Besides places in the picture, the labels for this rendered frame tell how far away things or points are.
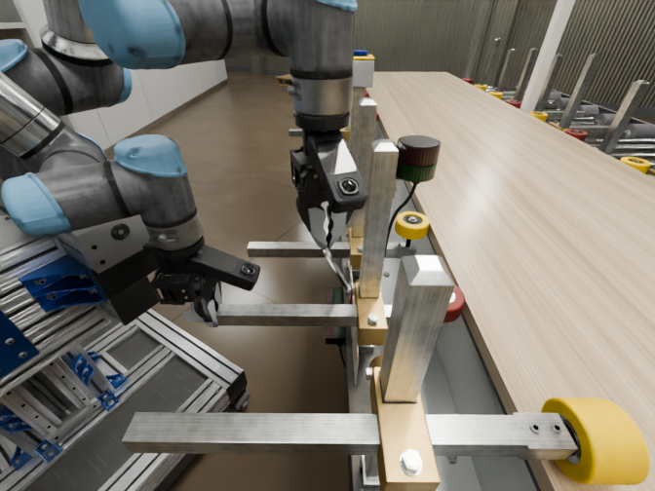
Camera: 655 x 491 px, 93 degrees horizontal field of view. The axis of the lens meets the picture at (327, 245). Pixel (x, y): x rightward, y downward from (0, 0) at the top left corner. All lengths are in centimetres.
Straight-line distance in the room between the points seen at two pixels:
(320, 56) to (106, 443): 127
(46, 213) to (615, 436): 64
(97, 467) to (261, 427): 100
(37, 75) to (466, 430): 85
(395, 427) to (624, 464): 22
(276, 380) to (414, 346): 125
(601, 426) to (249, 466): 116
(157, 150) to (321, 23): 24
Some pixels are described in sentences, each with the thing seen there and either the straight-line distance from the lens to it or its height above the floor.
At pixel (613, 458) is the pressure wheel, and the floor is 97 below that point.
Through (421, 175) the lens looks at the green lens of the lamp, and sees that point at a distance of 46.
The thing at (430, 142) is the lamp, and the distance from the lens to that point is 47.
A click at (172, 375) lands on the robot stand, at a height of 21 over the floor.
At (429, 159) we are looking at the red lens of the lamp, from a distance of 46.
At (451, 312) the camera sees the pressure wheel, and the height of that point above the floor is 90.
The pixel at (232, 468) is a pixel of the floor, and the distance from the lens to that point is 142.
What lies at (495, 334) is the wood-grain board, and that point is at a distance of 58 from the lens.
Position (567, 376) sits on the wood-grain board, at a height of 90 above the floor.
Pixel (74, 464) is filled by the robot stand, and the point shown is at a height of 21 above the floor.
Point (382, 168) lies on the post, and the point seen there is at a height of 113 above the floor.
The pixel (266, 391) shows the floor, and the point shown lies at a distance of 151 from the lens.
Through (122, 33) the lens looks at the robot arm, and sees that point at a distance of 35.
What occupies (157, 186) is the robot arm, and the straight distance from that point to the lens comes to 46.
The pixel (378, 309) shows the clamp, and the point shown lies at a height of 87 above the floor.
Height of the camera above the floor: 131
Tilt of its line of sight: 37 degrees down
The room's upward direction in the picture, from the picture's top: straight up
